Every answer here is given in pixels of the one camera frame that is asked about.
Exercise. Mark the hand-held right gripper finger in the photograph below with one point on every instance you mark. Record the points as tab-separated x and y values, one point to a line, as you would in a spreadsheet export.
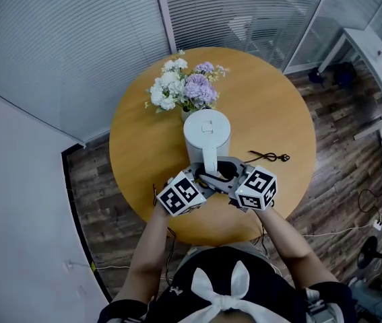
219	184
234	161

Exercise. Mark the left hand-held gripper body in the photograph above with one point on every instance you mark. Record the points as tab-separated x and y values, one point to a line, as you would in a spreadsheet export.
180	195

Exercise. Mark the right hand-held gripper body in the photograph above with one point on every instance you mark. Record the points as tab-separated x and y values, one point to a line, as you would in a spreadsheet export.
256	187

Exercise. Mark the white electric kettle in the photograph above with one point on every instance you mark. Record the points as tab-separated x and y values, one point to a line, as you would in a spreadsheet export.
207	136

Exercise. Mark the person's left forearm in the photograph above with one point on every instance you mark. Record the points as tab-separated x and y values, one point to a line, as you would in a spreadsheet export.
143	257

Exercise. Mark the person's right forearm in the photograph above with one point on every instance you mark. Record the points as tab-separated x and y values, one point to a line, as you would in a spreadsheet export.
285	244

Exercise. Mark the pale green glass vase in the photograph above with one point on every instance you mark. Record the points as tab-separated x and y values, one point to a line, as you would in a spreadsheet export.
185	114

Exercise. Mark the white and purple flower bouquet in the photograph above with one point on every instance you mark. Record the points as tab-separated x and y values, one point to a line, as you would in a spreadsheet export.
184	86

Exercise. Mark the person's black top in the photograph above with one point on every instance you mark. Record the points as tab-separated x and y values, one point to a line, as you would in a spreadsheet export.
268	281

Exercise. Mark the white bow on top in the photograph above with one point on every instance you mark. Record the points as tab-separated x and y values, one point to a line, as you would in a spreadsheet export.
224	299

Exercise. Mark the yellow tape piece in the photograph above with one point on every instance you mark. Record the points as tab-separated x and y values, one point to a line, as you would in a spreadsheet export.
93	266

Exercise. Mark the small black bag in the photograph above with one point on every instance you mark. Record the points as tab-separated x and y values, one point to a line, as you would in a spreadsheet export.
316	76

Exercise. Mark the white power strip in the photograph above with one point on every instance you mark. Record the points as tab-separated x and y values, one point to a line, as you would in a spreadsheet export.
377	224

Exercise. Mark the large black bag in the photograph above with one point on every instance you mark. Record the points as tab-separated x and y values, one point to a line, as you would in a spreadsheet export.
345	74

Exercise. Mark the white side table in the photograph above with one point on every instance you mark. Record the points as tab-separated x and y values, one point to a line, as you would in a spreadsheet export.
366	42

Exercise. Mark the white wall socket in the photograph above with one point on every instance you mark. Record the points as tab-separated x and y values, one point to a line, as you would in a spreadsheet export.
68	265

